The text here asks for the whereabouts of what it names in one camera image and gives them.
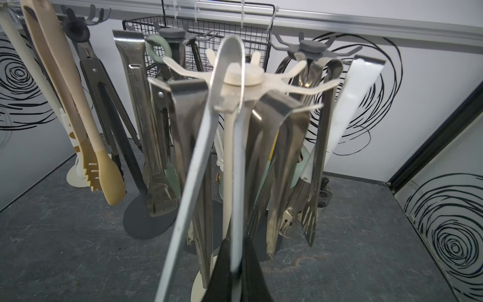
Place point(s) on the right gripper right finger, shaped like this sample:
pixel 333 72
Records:
pixel 254 287

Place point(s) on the mint green toaster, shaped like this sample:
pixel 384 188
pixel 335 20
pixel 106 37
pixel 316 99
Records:
pixel 302 161

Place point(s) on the beige plastic tongs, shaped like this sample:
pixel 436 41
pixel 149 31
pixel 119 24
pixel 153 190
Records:
pixel 56 55

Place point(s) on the large steel tongs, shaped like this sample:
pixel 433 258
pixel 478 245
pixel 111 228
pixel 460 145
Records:
pixel 161 199

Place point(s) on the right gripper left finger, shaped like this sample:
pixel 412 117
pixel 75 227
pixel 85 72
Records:
pixel 219 289

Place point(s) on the black wire wall basket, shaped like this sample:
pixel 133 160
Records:
pixel 207 34

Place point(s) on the cream utensil rack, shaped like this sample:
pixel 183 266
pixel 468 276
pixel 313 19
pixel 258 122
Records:
pixel 227 86
pixel 28 99

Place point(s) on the glass sugar jar black lid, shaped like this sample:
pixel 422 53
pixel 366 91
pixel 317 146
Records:
pixel 325 193

